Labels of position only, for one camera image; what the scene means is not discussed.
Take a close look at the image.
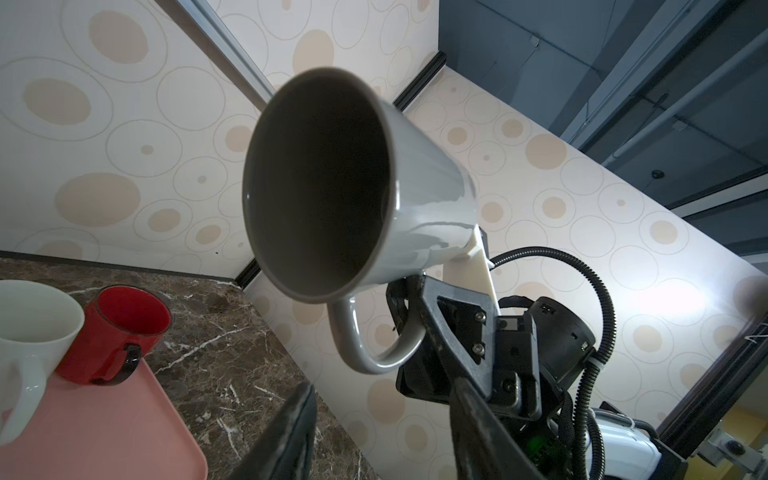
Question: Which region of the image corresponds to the grey mug front row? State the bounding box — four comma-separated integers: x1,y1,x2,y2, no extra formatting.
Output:
242,67,478,375

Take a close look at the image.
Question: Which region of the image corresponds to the red mug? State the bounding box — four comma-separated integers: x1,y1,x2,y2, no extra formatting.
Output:
56,285,172,386

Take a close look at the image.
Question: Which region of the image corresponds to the right black corner post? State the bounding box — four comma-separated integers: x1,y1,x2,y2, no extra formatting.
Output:
658,319,767,457

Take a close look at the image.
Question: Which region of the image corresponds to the horizontal aluminium frame bar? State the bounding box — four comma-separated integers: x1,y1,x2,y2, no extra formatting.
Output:
156,0,276,111

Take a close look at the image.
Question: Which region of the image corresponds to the white ribbed-bottom mug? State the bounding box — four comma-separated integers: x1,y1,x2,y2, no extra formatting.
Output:
1,280,84,445

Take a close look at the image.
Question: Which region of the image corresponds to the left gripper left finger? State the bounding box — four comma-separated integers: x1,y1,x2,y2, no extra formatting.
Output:
229,382,317,479

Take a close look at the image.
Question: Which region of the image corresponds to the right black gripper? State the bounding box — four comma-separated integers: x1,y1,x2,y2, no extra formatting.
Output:
386,274,596,420

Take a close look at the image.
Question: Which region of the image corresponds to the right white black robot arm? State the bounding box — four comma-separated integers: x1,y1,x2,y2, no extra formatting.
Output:
386,246,686,479

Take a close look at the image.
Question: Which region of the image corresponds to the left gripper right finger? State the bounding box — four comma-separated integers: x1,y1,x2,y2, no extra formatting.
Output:
449,378,543,479

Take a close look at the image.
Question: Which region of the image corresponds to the pink rectangular tray mat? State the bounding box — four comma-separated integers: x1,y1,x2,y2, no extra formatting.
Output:
1,362,208,479

